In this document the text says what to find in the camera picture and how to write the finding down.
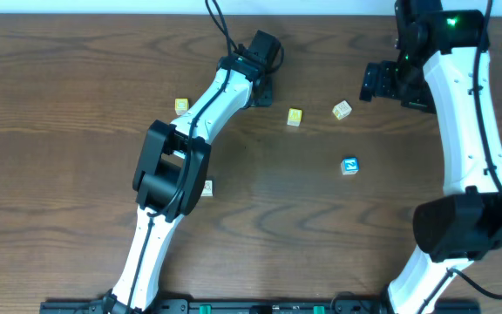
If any blue number 2 block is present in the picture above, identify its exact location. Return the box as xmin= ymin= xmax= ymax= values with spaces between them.
xmin=340 ymin=157 xmax=359 ymax=175

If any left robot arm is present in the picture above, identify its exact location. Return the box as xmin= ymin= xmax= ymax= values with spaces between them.
xmin=102 ymin=31 xmax=282 ymax=313

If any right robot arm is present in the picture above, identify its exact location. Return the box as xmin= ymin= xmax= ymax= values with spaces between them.
xmin=360 ymin=0 xmax=502 ymax=313

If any yellow sided tilted block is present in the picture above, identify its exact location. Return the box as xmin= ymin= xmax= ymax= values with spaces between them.
xmin=332 ymin=100 xmax=352 ymax=120

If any yellow block centre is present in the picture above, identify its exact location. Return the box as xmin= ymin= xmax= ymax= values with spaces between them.
xmin=287 ymin=108 xmax=302 ymax=126

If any yellow block left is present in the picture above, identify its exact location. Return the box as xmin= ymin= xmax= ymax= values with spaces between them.
xmin=174 ymin=98 xmax=189 ymax=116

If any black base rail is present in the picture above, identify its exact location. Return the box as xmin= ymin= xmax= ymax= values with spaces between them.
xmin=39 ymin=297 xmax=482 ymax=314

